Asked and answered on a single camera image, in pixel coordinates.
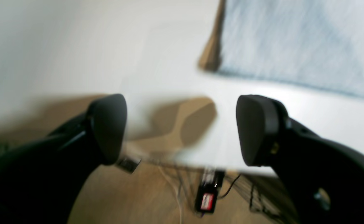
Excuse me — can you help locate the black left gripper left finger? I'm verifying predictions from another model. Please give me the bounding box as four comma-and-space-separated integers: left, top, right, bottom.
0, 94, 127, 224

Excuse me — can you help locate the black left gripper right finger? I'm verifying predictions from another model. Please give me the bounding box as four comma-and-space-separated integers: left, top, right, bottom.
236, 95, 364, 224

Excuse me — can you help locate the grey T-shirt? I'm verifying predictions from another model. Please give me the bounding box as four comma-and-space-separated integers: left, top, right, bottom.
217, 0, 364, 98

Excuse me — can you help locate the black box with red label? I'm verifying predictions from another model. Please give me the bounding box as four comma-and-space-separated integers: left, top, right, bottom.
194, 169, 225, 215

